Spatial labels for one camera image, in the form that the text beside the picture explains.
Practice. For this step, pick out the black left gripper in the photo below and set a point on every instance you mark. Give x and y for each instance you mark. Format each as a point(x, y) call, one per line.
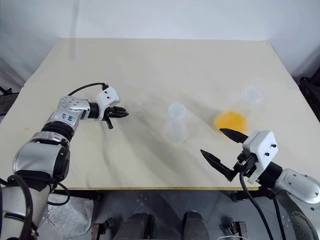
point(111, 113)

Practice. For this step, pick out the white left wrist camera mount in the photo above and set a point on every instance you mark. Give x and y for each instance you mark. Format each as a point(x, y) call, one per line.
point(108, 96)

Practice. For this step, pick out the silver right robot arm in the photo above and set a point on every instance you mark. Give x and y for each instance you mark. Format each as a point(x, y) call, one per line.
point(297, 185)

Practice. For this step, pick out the dark rounded shape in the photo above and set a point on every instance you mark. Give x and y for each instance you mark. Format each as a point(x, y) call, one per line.
point(138, 226)
point(196, 226)

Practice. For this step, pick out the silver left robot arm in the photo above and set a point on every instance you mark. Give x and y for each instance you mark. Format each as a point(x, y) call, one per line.
point(42, 155)

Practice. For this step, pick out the crumpled clear plastic sheet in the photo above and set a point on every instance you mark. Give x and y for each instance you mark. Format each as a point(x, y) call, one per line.
point(70, 215)

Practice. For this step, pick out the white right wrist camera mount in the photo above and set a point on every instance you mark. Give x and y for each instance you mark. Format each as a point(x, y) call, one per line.
point(263, 150)

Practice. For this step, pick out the dark metal frame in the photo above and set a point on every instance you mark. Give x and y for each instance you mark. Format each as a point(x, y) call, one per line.
point(7, 100)
point(311, 87)

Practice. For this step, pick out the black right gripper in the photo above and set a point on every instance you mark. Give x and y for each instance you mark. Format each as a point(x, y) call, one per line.
point(246, 163)

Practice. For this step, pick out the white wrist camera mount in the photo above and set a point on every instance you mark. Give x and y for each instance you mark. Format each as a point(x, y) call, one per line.
point(263, 150)
point(108, 96)

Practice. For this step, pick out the clear conical flask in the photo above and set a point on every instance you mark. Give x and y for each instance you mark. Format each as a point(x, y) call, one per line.
point(175, 125)
point(232, 120)

